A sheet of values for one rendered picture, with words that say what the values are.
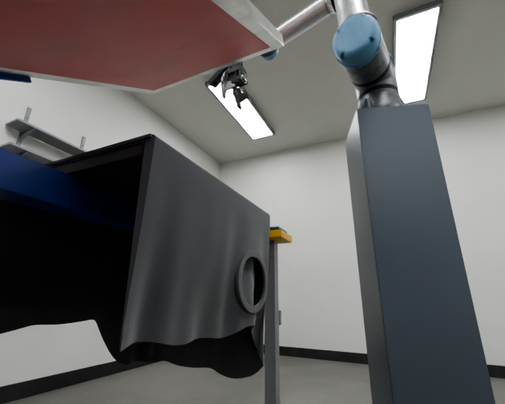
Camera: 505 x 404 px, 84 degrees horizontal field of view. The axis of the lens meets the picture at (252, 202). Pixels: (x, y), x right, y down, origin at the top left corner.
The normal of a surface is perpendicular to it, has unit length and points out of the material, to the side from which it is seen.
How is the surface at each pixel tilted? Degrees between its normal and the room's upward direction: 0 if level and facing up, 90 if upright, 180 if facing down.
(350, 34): 98
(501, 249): 90
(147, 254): 96
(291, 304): 90
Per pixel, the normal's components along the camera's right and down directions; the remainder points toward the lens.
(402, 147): -0.14, -0.32
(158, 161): 0.91, -0.08
